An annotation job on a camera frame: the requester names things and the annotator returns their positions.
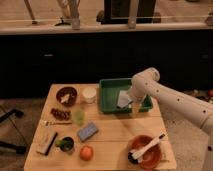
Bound orange fruit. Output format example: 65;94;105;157
79;146;93;161

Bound wooden table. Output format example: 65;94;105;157
23;82;178;171

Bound blue sponge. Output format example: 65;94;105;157
77;122;98;142

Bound orange bowl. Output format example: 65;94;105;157
128;135;162;171

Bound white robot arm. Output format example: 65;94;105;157
128;68;213;171

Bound green plastic tray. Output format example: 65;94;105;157
98;77;154;115

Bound dark red bowl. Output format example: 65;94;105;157
56;87;78;107

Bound green translucent cup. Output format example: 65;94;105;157
73;110;84;126

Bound brown grape bunch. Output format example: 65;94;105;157
51;108;71;121

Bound white black eraser brush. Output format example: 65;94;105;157
36;131;58;156

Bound white cup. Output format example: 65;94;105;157
82;87;96;104

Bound black stand legs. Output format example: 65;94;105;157
0;108;28;155

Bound metal fork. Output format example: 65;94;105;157
41;121;72;126

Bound grey towel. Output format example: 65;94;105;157
117;90;132;108

